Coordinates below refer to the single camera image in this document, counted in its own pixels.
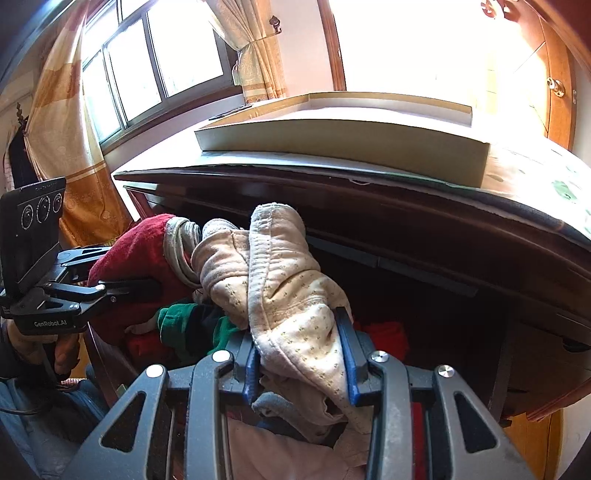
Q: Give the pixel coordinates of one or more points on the cream patterned curtain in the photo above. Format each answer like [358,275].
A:
[258,64]

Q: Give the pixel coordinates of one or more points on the orange curtain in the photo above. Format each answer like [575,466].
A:
[64,138]

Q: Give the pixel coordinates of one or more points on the beige garment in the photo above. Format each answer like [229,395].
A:
[178,249]

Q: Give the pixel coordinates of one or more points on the curtain hook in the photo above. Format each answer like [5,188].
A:
[276,25]
[19,113]

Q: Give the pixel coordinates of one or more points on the wooden door frame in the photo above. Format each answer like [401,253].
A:
[332,46]

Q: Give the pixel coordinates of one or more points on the black flat object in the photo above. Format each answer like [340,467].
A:
[228,112]

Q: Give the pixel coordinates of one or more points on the green and black sock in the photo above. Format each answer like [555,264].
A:
[194,330]

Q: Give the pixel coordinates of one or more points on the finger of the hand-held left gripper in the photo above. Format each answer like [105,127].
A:
[120,290]
[81,261]

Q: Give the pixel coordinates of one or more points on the brass door knob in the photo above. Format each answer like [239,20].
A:
[556,86]

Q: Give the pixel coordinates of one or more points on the white pink sock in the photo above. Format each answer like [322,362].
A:
[277,454]

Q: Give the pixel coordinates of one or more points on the red sock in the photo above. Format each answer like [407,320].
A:
[385,339]

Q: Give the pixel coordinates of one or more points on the shallow cardboard box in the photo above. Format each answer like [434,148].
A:
[346,134]

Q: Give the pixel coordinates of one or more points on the window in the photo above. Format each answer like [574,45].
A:
[152,60]

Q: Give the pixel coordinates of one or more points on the dark wooden drawer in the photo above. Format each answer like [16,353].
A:
[438,314]

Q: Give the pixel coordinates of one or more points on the person's left hand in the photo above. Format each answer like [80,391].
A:
[27,348]

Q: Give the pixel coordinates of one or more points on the person's leg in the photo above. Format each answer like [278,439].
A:
[46,438]

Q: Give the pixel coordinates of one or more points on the red cloth garment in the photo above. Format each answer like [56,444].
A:
[134,254]

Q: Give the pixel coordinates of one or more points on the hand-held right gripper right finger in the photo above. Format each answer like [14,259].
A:
[352,369]

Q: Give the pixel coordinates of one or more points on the dark wooden desk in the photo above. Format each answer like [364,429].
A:
[461,217]

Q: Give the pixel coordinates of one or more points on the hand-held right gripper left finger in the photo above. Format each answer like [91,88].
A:
[250,374]

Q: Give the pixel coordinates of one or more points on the light grey sock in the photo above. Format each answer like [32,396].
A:
[270,404]

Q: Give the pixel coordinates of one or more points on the wooden door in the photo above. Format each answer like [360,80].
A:
[561,55]

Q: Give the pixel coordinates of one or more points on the cream floral underwear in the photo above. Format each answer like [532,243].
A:
[286,286]

